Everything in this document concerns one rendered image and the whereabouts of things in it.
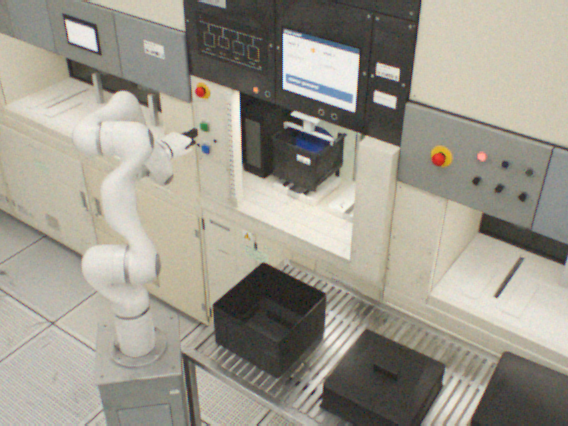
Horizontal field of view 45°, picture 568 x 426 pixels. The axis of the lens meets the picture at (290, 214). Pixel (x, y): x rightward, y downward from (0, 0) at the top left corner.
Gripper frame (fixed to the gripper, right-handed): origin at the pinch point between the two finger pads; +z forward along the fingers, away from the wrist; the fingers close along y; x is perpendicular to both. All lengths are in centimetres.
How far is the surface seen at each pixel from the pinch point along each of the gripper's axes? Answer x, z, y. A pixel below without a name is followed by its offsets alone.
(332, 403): -39, -47, 95
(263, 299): -43, -20, 48
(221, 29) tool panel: 41.5, 6.4, 11.2
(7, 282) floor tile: -120, -27, -120
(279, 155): -15.0, 26.5, 21.2
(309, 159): -11.5, 26.5, 35.6
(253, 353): -38, -46, 64
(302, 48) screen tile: 43, 6, 45
